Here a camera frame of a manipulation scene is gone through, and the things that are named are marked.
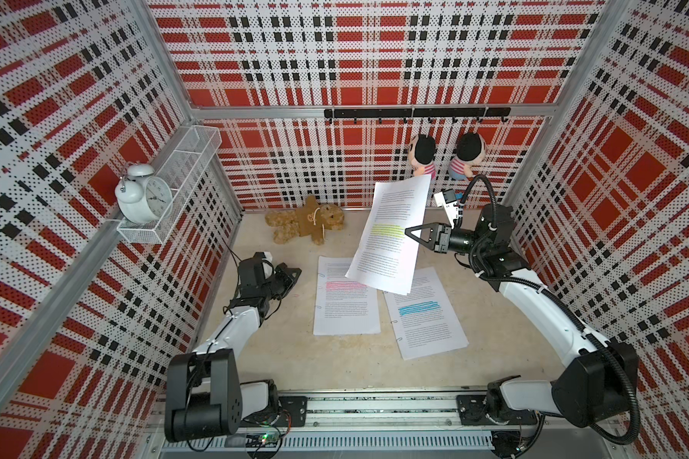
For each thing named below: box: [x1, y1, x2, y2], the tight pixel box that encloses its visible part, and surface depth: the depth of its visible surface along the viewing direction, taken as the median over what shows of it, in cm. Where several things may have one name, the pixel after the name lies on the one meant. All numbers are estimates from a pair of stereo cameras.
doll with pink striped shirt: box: [409, 133, 437, 180], surface depth 97 cm
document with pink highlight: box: [312, 256, 381, 336], surface depth 95 cm
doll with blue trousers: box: [447, 131, 487, 181], surface depth 96 cm
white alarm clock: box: [114, 163, 174, 223], surface depth 63 cm
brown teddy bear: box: [265, 195, 346, 245], surface depth 110 cm
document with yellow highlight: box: [344, 174, 432, 296], surface depth 70 cm
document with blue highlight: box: [382, 266, 469, 361], surface depth 92 cm
